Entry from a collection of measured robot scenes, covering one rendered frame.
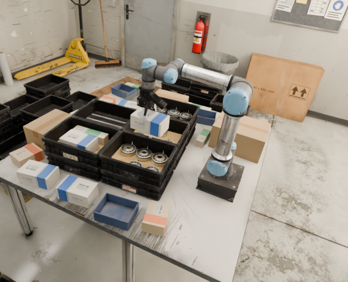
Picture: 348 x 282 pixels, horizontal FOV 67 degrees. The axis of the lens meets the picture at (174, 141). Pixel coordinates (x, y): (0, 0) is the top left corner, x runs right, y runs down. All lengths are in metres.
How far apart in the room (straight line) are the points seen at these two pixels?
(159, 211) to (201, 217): 0.26
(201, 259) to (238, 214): 0.39
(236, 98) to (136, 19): 4.01
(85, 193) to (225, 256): 0.82
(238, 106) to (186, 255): 0.78
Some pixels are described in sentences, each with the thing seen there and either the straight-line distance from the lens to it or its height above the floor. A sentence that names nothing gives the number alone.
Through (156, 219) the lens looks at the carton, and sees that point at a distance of 1.47.
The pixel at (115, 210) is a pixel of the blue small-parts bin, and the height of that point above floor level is 0.70.
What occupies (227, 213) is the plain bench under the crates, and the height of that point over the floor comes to 0.70.
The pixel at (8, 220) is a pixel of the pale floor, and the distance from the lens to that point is 2.67.
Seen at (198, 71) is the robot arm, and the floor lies 1.43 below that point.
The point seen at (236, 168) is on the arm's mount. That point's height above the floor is 0.81.
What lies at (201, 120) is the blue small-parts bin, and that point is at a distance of 2.38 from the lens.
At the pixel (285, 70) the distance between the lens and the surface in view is 4.38.
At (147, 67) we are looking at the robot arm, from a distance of 1.43.
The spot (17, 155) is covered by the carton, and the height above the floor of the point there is 0.77.
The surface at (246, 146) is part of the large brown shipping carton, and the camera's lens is 2.04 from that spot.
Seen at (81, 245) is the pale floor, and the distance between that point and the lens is 2.34.
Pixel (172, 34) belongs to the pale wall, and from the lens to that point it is 4.81.
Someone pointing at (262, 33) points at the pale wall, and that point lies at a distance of 4.46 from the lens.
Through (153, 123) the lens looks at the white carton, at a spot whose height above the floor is 1.12.
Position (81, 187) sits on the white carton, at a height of 0.79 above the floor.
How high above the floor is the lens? 1.93
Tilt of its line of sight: 35 degrees down
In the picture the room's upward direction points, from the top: 7 degrees clockwise
